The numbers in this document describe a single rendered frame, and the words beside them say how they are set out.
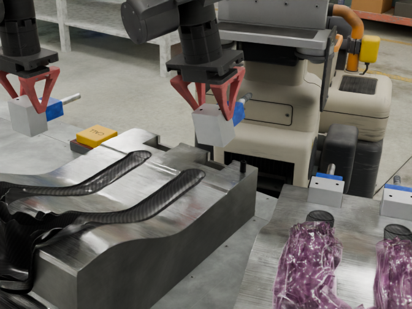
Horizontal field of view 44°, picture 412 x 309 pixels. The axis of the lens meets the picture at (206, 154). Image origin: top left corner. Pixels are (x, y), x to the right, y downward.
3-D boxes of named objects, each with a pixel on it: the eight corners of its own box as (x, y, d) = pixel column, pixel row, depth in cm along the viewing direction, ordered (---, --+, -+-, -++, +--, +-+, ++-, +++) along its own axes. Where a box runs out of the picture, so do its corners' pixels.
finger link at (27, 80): (33, 122, 82) (24, 66, 77) (5, 112, 85) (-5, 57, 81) (66, 109, 86) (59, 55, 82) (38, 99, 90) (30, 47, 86)
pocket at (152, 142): (159, 152, 93) (159, 134, 91) (182, 161, 90) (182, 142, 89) (142, 162, 90) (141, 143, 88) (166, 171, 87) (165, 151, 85)
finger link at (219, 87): (229, 131, 75) (218, 72, 70) (191, 125, 79) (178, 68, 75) (253, 111, 79) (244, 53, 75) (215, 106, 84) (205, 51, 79)
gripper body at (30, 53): (27, 74, 78) (19, 25, 74) (-14, 61, 83) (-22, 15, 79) (61, 63, 82) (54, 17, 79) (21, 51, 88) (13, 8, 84)
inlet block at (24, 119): (71, 106, 97) (67, 78, 94) (89, 112, 94) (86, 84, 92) (12, 130, 88) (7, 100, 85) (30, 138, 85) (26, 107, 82)
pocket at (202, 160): (208, 170, 88) (208, 151, 86) (234, 179, 85) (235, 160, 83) (192, 181, 84) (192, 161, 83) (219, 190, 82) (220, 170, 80)
